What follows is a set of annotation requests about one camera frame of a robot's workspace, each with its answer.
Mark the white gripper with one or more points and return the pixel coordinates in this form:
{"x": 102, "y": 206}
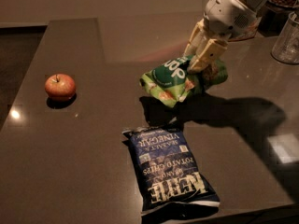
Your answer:
{"x": 226, "y": 16}

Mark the green rice chip bag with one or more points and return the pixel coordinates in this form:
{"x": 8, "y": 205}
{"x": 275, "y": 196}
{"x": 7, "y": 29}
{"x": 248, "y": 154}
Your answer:
{"x": 170, "y": 82}

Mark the blue kettle chip bag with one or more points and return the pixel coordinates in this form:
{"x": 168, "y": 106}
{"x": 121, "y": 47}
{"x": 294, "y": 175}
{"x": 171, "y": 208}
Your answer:
{"x": 167, "y": 172}

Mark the clear glass cup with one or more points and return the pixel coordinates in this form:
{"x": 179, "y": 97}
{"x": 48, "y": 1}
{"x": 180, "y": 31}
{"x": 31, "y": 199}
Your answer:
{"x": 286, "y": 48}

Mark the red apple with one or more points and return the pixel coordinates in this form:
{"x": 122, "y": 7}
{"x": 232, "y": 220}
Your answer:
{"x": 60, "y": 87}

